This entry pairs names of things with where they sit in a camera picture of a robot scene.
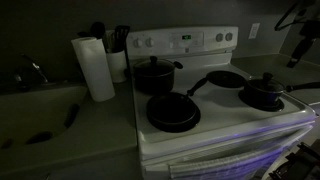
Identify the white oven door handle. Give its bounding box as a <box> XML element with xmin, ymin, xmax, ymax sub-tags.
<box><xmin>167</xmin><ymin>145</ymin><xmax>292</xmax><ymax>180</ymax></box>

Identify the black ladle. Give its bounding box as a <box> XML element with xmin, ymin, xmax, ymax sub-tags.
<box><xmin>89</xmin><ymin>21</ymin><xmax>110</xmax><ymax>53</ymax></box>

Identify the white wall outlet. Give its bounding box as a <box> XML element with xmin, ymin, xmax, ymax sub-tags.
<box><xmin>248</xmin><ymin>22</ymin><xmax>261</xmax><ymax>40</ymax></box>

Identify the white electric stove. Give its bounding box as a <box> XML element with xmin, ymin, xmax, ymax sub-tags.
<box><xmin>125</xmin><ymin>25</ymin><xmax>317</xmax><ymax>180</ymax></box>

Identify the white utensil holder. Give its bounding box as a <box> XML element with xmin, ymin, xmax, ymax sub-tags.
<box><xmin>105</xmin><ymin>49</ymin><xmax>129</xmax><ymax>84</ymax></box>

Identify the metal sink faucet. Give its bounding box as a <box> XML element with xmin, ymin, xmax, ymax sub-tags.
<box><xmin>13</xmin><ymin>53</ymin><xmax>50</xmax><ymax>92</ymax></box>

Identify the stainless steel pot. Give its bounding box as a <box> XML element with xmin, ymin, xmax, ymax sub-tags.
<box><xmin>247</xmin><ymin>71</ymin><xmax>286</xmax><ymax>93</ymax></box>

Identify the large black pot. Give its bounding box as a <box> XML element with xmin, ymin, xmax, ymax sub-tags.
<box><xmin>132</xmin><ymin>59</ymin><xmax>184</xmax><ymax>95</ymax></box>

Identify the black skillet rear right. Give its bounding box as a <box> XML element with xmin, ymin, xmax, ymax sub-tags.
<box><xmin>205</xmin><ymin>70</ymin><xmax>248</xmax><ymax>90</ymax></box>

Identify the black slotted spatula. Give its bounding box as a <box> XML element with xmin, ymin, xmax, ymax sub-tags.
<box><xmin>112</xmin><ymin>24</ymin><xmax>131</xmax><ymax>54</ymax></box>

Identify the dark oblong utensil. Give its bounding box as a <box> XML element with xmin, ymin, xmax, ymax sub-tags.
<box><xmin>24</xmin><ymin>131</ymin><xmax>54</xmax><ymax>146</ymax></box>
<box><xmin>64</xmin><ymin>103</ymin><xmax>81</xmax><ymax>130</ymax></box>

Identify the small black saucepan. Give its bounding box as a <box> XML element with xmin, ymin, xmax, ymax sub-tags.
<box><xmin>244</xmin><ymin>76</ymin><xmax>320</xmax><ymax>108</ymax></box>

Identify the kitchen sink basin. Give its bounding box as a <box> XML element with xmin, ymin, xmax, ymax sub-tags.
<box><xmin>0</xmin><ymin>83</ymin><xmax>90</xmax><ymax>152</ymax></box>

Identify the large glass lid black knob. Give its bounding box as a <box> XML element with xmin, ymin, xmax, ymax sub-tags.
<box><xmin>133</xmin><ymin>55</ymin><xmax>176</xmax><ymax>76</ymax></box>

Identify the black equipment frame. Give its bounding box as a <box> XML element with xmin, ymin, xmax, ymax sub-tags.
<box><xmin>268</xmin><ymin>141</ymin><xmax>320</xmax><ymax>180</ymax></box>

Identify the white paper towel roll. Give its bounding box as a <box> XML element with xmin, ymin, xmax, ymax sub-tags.
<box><xmin>70</xmin><ymin>36</ymin><xmax>117</xmax><ymax>103</ymax></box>

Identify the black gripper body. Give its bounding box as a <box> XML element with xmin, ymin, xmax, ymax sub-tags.
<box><xmin>297</xmin><ymin>35</ymin><xmax>317</xmax><ymax>56</ymax></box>

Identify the black frying pan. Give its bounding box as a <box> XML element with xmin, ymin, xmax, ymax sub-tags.
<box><xmin>146</xmin><ymin>77</ymin><xmax>208</xmax><ymax>125</ymax></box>

